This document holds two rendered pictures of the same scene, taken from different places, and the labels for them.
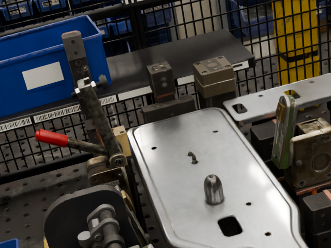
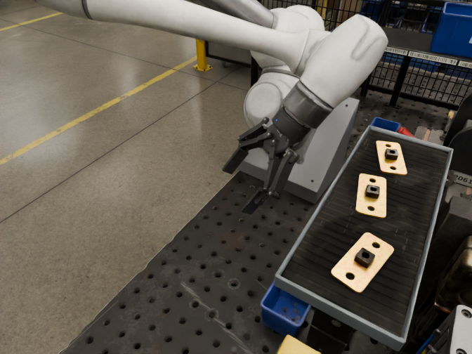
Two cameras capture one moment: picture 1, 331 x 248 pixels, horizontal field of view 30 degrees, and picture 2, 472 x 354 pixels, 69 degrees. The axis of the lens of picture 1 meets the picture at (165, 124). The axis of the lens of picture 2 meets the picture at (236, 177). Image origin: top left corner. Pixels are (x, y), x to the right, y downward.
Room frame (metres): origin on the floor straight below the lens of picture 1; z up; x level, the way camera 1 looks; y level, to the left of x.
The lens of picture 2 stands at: (-0.14, 0.12, 1.49)
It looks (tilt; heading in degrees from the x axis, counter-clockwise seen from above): 41 degrees down; 41
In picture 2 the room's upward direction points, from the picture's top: straight up
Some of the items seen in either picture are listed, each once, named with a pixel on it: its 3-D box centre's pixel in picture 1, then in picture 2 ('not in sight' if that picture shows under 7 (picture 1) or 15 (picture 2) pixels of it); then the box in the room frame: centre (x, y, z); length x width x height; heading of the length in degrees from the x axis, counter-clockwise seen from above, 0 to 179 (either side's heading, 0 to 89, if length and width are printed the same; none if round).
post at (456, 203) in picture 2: not in sight; (423, 277); (0.39, 0.09, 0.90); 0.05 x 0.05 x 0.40; 8
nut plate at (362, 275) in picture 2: not in sight; (364, 258); (0.14, 0.17, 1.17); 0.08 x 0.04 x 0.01; 176
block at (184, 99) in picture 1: (178, 158); not in sight; (1.24, -0.01, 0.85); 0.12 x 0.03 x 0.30; 98
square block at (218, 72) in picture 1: (222, 132); not in sight; (1.27, -0.13, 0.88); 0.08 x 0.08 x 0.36; 8
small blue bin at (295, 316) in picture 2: not in sight; (287, 306); (0.25, 0.30, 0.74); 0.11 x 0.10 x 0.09; 8
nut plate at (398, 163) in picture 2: not in sight; (391, 154); (0.35, 0.22, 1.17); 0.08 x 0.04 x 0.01; 29
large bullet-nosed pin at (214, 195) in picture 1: (213, 190); not in sight; (0.85, -0.06, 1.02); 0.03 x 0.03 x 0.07
